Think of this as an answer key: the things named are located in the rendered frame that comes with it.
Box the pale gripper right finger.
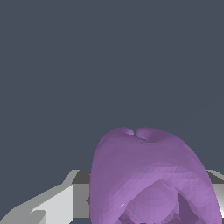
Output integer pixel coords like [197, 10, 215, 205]
[206, 169, 224, 218]

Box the purple rounded object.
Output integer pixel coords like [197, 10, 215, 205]
[88, 126, 223, 224]

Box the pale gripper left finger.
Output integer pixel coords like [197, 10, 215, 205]
[0, 169, 92, 224]

